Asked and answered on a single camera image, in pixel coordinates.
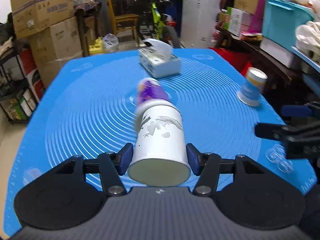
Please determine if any white paper cup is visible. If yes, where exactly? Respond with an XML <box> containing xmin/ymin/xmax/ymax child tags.
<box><xmin>127</xmin><ymin>99</ymin><xmax>191</xmax><ymax>186</ymax></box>

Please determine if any clear plastic cup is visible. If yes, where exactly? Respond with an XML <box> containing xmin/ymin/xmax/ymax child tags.
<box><xmin>23</xmin><ymin>167</ymin><xmax>42</xmax><ymax>186</ymax></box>

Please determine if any blue yellow paper cup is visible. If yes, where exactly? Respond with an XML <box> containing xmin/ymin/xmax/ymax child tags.
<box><xmin>236</xmin><ymin>67</ymin><xmax>268</xmax><ymax>107</ymax></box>

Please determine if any purple paper cup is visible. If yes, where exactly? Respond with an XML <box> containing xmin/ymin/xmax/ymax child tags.
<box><xmin>136</xmin><ymin>77</ymin><xmax>173</xmax><ymax>112</ymax></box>

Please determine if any dark wooden side table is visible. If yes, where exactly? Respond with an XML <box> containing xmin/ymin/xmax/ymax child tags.
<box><xmin>216</xmin><ymin>27</ymin><xmax>319</xmax><ymax>90</ymax></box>

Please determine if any blue silicone mat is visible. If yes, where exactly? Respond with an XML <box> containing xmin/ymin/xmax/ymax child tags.
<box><xmin>3</xmin><ymin>49</ymin><xmax>317</xmax><ymax>235</ymax></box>

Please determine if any teal plastic storage bin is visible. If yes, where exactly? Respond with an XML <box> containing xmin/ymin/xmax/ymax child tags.
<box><xmin>262</xmin><ymin>0</ymin><xmax>315</xmax><ymax>51</ymax></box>

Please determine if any green white carton box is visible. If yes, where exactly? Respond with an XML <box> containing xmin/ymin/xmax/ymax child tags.
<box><xmin>223</xmin><ymin>7</ymin><xmax>244</xmax><ymax>36</ymax></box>

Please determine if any black metal shelf rack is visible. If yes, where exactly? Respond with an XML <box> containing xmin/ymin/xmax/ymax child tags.
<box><xmin>1</xmin><ymin>38</ymin><xmax>46</xmax><ymax>124</ymax></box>

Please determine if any white chest freezer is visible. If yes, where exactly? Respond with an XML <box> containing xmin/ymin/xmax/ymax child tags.
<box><xmin>181</xmin><ymin>0</ymin><xmax>221</xmax><ymax>48</ymax></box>

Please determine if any white tissue box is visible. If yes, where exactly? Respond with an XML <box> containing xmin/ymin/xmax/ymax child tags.
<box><xmin>138</xmin><ymin>38</ymin><xmax>181</xmax><ymax>79</ymax></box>

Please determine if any yellow plastic jug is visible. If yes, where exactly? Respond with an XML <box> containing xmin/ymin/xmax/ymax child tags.
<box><xmin>88</xmin><ymin>37</ymin><xmax>105</xmax><ymax>56</ymax></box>

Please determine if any lower cardboard box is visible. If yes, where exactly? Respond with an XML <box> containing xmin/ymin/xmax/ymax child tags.
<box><xmin>28</xmin><ymin>17</ymin><xmax>83</xmax><ymax>88</ymax></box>

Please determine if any green black bicycle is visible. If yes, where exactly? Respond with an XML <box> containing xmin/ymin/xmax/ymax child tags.
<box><xmin>128</xmin><ymin>0</ymin><xmax>181</xmax><ymax>48</ymax></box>

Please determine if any wooden chair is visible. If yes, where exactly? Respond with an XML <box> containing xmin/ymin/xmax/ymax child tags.
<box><xmin>106</xmin><ymin>0</ymin><xmax>139</xmax><ymax>45</ymax></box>

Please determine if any top open cardboard box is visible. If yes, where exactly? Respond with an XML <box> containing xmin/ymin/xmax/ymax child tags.
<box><xmin>10</xmin><ymin>0</ymin><xmax>74</xmax><ymax>40</ymax></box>

